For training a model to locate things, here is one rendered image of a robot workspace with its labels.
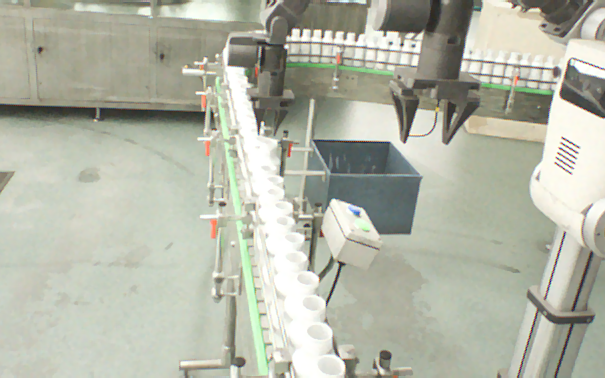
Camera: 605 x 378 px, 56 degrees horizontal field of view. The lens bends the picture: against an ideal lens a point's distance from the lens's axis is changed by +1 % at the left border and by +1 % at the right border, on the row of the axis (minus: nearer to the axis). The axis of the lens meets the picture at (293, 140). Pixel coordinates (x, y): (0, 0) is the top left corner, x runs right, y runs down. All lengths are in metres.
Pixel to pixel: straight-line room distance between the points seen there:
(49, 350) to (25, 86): 2.76
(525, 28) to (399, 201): 3.71
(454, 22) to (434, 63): 0.06
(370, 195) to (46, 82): 3.48
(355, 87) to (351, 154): 0.98
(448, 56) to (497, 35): 4.62
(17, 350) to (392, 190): 1.61
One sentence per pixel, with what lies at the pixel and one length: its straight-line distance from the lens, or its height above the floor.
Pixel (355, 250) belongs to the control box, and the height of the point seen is 1.08.
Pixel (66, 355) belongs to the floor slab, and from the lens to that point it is 2.54.
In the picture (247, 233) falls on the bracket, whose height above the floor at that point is 1.04.
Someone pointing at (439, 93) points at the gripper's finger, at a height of 1.47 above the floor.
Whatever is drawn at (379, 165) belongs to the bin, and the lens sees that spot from 2.14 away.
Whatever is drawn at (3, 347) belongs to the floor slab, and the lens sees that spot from 2.64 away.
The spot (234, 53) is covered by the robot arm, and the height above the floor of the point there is 1.41.
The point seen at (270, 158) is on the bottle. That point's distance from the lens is 1.25.
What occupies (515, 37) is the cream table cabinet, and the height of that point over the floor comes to 0.93.
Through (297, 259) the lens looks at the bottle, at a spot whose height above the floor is 1.15.
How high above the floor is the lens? 1.66
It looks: 21 degrees down
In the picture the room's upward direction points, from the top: 6 degrees clockwise
